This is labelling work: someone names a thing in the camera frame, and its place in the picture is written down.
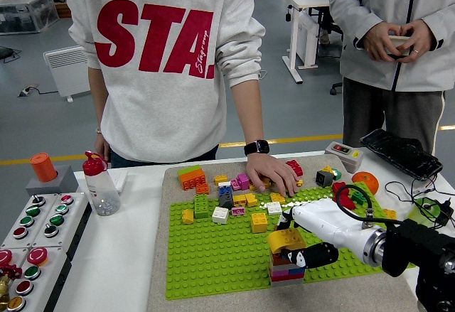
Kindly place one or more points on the person's left hand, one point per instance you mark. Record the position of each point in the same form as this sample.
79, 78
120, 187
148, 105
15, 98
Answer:
423, 42
272, 170

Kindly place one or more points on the person's right hand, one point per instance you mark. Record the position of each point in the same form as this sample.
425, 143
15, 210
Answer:
102, 147
377, 42

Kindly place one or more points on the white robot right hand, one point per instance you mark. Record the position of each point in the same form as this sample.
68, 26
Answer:
330, 221

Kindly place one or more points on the cream red-green button box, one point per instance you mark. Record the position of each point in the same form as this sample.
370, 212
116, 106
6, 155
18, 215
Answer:
398, 43

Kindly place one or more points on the yellow curved brick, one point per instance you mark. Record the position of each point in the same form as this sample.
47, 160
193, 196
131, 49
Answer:
288, 237

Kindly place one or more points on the black plastic-wrapped device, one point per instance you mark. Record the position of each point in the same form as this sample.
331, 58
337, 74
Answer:
401, 154

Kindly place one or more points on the green studded baseplate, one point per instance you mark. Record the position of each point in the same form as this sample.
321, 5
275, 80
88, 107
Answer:
213, 266

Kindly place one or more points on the person's right forearm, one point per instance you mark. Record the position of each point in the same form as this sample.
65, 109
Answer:
97, 100

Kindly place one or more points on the person's left forearm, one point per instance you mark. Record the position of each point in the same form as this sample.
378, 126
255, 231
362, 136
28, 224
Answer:
249, 113

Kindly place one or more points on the small yellow brick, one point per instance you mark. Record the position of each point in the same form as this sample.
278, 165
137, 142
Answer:
251, 199
267, 185
327, 168
239, 200
253, 187
390, 214
220, 180
300, 183
277, 199
187, 216

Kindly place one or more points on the small green brick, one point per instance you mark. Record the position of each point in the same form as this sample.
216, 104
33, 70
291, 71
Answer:
358, 197

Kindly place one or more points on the white square brick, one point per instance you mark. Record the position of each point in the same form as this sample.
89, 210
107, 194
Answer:
220, 215
274, 208

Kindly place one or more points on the white and green brick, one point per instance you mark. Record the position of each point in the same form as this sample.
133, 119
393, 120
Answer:
337, 174

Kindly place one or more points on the small white brick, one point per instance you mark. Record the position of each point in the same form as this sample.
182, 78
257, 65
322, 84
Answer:
224, 184

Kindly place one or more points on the small blue brick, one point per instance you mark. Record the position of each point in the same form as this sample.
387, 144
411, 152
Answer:
225, 191

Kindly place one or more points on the small pink flat brick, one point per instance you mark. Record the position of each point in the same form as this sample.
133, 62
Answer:
238, 211

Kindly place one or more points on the tall yellow square brick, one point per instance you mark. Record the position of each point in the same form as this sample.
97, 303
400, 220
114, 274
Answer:
259, 222

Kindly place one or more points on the dark grey slope brick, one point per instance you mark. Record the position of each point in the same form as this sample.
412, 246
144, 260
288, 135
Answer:
226, 202

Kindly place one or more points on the small orange brick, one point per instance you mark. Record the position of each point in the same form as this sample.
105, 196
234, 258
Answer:
202, 189

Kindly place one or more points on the brown-topped multicolour brick stack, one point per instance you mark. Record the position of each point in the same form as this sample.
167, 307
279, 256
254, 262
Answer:
284, 278

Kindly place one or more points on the long green brick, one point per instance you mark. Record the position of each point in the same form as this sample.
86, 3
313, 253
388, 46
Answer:
201, 206

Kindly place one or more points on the orange and green brick block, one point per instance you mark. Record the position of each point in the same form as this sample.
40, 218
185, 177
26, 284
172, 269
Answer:
191, 179

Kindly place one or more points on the black wristwatch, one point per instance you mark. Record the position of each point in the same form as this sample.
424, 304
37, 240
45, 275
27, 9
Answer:
256, 147

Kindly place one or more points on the person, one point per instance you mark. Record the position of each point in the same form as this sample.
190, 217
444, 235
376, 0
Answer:
391, 74
160, 106

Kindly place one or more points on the clear bottle with red cap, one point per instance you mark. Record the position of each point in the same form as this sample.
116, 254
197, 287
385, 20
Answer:
103, 191

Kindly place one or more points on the grey block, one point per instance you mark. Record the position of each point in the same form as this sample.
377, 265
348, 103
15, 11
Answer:
67, 180

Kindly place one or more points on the orange fruit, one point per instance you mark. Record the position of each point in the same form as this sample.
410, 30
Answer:
366, 182

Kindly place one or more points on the orange cylinder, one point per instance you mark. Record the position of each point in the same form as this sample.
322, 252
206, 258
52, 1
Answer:
42, 168

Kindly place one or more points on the white box under desk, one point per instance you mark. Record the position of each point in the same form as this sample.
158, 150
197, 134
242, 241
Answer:
307, 42

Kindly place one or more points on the white panel heater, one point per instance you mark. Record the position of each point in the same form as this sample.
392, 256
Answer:
64, 70

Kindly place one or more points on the green tape roll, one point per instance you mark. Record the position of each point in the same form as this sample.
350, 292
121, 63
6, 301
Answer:
423, 209

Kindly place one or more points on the grey push-button box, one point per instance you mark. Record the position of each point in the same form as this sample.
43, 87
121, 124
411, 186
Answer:
39, 219

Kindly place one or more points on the black power adapter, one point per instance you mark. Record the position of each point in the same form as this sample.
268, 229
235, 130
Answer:
445, 212

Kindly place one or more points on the grey emergency-stop button box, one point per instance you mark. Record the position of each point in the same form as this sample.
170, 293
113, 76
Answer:
53, 266

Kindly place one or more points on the black floor stand base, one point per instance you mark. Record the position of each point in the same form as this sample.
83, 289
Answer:
5, 53

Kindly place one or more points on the wooden box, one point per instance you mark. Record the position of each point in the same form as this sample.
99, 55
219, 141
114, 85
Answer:
61, 10

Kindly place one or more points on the clear storage crate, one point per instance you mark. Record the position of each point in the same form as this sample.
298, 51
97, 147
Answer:
25, 10

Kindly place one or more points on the brass valve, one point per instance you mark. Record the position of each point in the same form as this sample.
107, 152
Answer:
3, 290

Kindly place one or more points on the white wall switch plate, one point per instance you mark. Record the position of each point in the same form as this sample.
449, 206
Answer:
121, 180

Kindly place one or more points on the grey switch box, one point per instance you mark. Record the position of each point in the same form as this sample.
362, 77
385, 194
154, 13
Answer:
345, 157

